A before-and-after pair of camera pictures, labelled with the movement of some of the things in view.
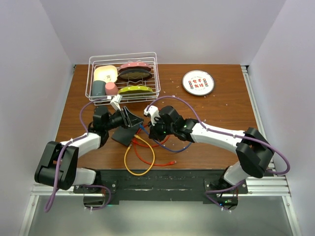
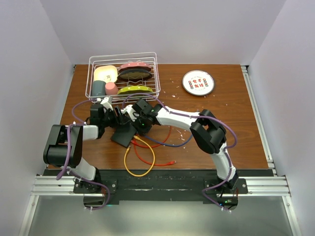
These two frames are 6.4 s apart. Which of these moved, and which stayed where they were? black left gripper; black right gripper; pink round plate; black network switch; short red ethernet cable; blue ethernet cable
Moved: black right gripper; blue ethernet cable
Stayed: black left gripper; short red ethernet cable; pink round plate; black network switch
